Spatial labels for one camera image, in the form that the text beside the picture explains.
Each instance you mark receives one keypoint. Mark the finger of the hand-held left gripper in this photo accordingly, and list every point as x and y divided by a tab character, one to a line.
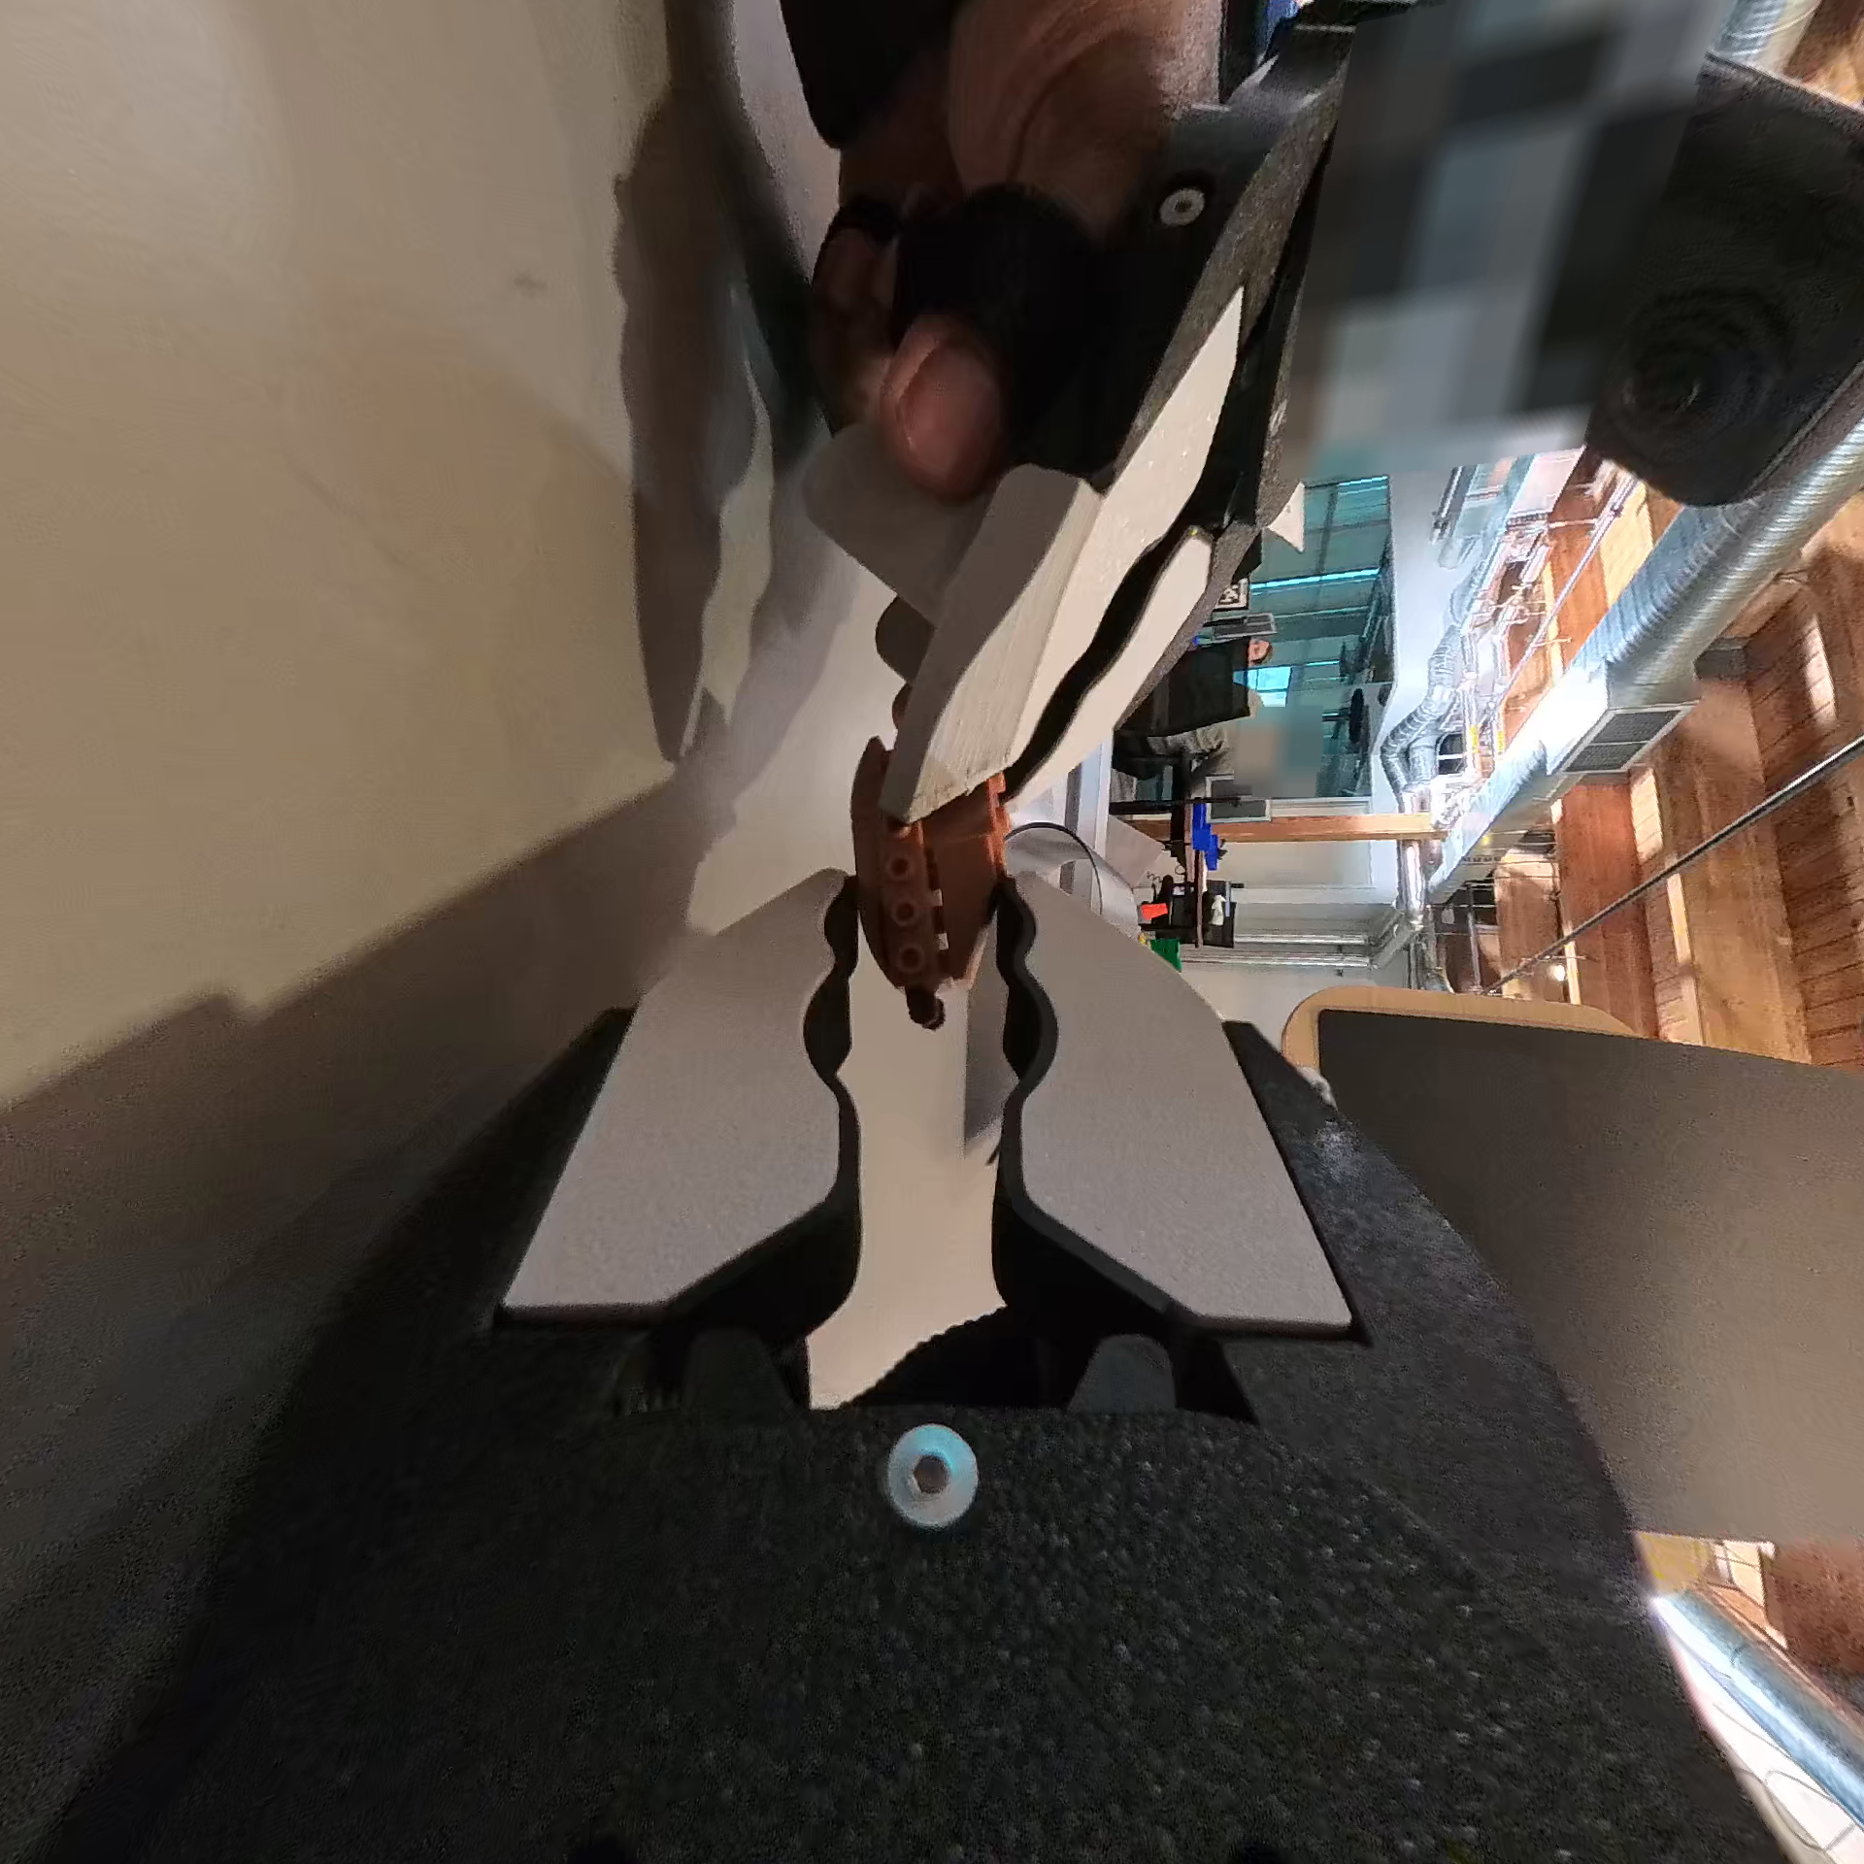
1153	494
990	584

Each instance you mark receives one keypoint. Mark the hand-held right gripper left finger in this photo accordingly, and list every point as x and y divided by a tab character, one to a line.
685	1152

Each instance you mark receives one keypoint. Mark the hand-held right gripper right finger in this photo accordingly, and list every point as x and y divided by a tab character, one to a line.
1181	1152

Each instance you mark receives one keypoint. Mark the brick instruction booklet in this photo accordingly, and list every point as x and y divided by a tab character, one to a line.
1086	875

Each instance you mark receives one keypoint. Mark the brown brick assembly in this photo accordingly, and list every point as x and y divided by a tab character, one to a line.
927	875

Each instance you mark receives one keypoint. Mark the grey desk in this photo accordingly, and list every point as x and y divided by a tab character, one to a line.
264	524

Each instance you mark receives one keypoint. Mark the person's left hand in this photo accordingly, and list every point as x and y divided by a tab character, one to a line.
1052	102

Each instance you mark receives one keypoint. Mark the green box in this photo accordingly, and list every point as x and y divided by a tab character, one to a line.
1164	918

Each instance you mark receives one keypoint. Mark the silver ventilation duct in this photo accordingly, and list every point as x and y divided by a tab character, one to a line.
1765	1702
1661	614

